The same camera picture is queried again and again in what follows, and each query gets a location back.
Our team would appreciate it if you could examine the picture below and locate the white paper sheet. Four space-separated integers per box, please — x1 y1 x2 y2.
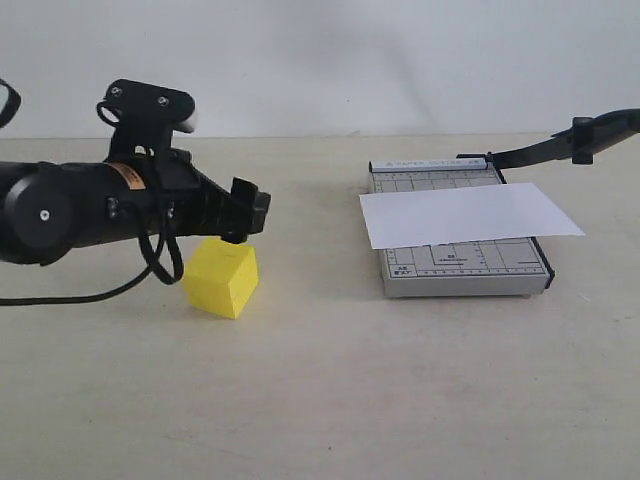
359 183 584 250

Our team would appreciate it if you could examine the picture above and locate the black cutter blade arm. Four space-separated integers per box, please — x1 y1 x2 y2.
456 108 639 170

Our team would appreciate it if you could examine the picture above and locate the grey paper cutter base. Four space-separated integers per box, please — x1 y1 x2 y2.
369 154 555 298

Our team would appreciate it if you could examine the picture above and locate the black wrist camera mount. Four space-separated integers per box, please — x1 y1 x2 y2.
96 78 197 163

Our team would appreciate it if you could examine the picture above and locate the yellow foam cube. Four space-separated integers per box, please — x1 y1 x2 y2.
182 238 260 320

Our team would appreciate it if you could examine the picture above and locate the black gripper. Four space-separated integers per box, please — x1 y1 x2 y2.
4 154 271 265

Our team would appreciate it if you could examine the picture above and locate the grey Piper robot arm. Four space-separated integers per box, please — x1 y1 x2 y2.
1 149 271 266

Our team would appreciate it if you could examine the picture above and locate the black camera cable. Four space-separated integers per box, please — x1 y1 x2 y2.
0 78 185 307

